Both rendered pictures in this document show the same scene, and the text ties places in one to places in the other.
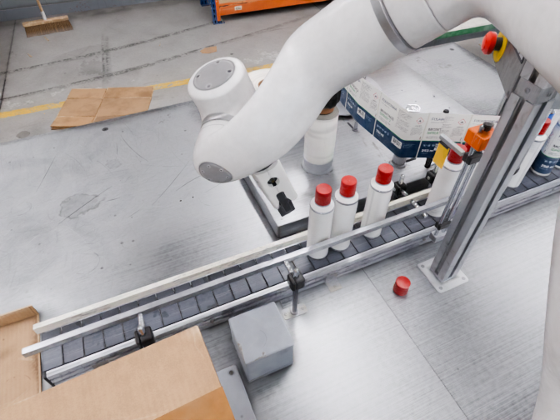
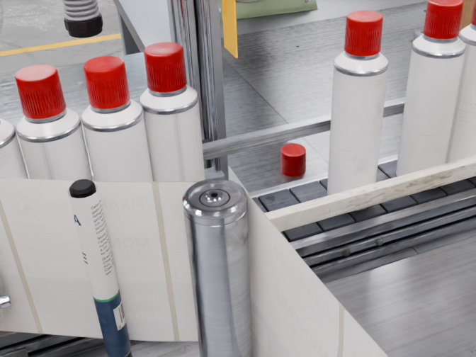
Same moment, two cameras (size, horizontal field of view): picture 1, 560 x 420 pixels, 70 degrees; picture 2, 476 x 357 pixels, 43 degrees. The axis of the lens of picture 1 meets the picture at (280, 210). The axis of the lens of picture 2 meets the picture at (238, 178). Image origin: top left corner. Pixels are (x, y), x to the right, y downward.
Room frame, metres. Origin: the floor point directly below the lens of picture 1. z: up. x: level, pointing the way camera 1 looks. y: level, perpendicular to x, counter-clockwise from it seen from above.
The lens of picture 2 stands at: (1.18, -0.31, 1.27)
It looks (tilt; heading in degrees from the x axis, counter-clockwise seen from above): 34 degrees down; 184
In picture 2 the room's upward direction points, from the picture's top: 3 degrees counter-clockwise
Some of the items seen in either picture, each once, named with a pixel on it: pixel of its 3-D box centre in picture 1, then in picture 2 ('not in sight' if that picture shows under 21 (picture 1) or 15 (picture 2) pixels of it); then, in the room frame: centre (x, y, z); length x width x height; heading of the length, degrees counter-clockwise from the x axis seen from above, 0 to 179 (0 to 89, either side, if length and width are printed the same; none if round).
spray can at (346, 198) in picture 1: (343, 214); (431, 97); (0.60, -0.14, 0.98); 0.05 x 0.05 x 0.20
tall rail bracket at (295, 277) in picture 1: (290, 283); not in sight; (0.47, -0.02, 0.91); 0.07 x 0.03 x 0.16; 24
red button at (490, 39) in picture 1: (492, 43); not in sight; (0.70, -0.37, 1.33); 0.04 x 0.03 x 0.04; 169
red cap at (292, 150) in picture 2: (402, 285); (292, 159); (0.51, -0.28, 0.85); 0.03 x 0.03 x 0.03
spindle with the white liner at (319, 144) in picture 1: (321, 121); not in sight; (0.89, -0.11, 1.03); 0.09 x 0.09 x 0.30
